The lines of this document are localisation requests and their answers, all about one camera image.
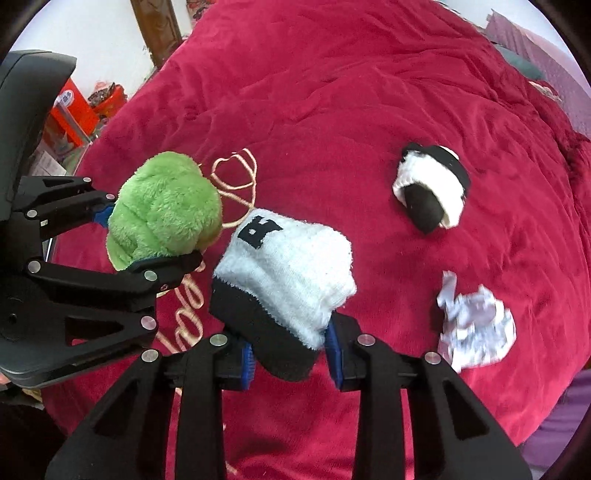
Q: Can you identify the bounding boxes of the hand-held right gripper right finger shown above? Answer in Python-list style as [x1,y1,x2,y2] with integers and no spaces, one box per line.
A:
[325,318,534,480]

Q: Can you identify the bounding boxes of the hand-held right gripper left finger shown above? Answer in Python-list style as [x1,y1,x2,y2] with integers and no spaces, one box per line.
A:
[44,335,254,480]

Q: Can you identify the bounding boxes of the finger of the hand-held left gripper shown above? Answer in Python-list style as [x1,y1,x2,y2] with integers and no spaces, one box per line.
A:
[25,250,205,348]
[21,175,116,240]

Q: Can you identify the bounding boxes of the green fuzzy sock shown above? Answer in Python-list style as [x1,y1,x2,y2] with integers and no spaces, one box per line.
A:
[106,151,222,271]

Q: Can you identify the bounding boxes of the white sock with black cuff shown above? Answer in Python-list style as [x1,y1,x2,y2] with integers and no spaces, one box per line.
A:
[210,209,358,382]

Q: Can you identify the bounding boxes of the red cardboard box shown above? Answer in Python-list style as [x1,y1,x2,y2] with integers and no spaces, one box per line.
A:
[50,78,100,145]

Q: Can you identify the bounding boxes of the crumpled white paper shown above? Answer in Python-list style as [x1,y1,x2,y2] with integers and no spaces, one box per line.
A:
[436,271,517,372]

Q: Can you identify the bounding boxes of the rolled black and white sock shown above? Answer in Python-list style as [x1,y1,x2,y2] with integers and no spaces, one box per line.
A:
[392,143,472,234]

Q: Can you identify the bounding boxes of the red floral picture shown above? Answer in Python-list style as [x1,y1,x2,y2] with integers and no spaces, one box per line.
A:
[185,0,221,21]

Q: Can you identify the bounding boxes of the red plush blanket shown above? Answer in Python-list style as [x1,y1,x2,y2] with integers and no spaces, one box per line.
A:
[41,0,591,480]

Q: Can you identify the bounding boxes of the dark green cloth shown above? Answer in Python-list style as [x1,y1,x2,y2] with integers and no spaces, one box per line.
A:
[499,46,546,82]

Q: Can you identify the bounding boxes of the carved wooden frame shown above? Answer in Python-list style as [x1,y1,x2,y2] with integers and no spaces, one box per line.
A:
[130,0,183,71]

